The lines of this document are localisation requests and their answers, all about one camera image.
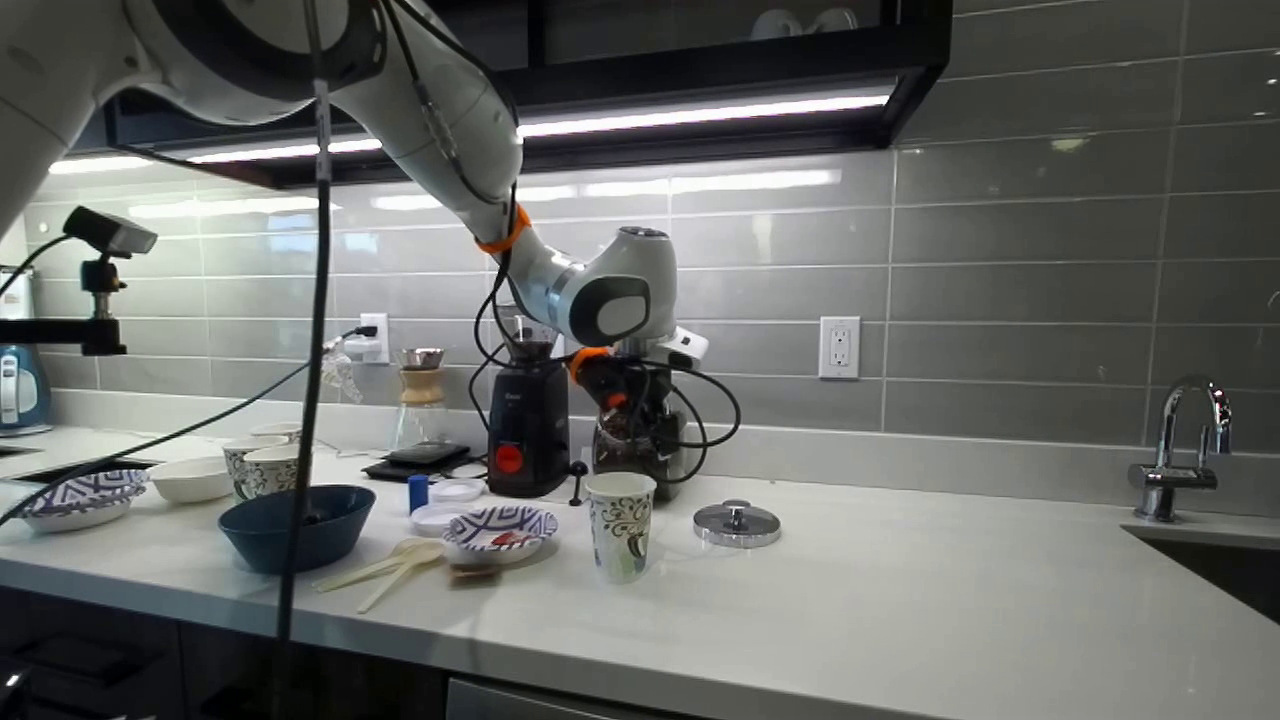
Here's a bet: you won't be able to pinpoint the black overhead cabinet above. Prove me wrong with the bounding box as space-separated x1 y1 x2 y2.
101 0 958 194

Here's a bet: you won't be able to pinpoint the blue patterned bowl far left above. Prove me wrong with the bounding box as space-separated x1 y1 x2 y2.
20 470 146 537

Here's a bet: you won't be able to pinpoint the black coffee grinder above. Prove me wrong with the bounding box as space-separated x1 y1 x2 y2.
487 344 567 497

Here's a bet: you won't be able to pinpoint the glass pour-over coffee maker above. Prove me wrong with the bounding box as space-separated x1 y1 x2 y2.
398 349 446 453

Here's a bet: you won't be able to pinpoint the black power cord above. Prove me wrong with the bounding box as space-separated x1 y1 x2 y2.
0 320 383 533

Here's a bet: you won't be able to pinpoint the wooden disposable cutlery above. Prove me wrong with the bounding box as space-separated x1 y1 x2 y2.
339 546 446 614

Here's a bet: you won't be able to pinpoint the small blue cylinder cap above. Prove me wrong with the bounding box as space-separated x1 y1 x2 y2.
407 474 434 511

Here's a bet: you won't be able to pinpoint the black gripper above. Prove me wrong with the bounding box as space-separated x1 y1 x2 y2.
595 358 680 435

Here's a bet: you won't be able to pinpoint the patterned ceramic mug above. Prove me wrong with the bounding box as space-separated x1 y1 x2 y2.
225 443 299 502

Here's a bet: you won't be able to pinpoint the black kitchen scale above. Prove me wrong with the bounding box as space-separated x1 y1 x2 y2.
364 443 471 484

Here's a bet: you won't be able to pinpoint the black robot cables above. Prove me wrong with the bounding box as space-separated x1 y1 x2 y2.
466 244 743 491

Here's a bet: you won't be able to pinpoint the dark blue bowl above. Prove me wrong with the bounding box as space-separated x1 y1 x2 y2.
221 484 375 578

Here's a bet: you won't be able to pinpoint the white wall outlet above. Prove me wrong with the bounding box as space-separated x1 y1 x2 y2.
358 314 390 364

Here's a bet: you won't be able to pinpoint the patterned paper cup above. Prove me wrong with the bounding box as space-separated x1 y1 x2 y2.
583 474 655 582

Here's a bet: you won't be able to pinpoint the glass jar with coffee beans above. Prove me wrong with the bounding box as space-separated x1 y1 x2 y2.
592 405 686 503

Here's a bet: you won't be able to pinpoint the white small bowl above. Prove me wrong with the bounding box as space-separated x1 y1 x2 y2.
148 455 232 503

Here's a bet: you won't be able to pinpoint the silver jar lid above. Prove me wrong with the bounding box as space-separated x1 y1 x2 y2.
693 502 781 549

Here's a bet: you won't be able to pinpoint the black camera on mount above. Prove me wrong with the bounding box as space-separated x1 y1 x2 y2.
0 205 158 358

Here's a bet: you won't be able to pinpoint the blue patterned paper plate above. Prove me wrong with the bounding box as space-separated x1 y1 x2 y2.
446 503 559 570

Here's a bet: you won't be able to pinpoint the chrome kitchen faucet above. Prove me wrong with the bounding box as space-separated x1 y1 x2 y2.
1130 375 1237 523

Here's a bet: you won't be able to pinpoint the white round lid right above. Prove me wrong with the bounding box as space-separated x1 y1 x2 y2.
407 503 462 537

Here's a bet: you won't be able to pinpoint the white light switch plate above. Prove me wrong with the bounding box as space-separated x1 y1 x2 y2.
820 318 859 380

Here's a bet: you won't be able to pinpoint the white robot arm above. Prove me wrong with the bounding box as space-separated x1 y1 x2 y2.
0 0 680 362

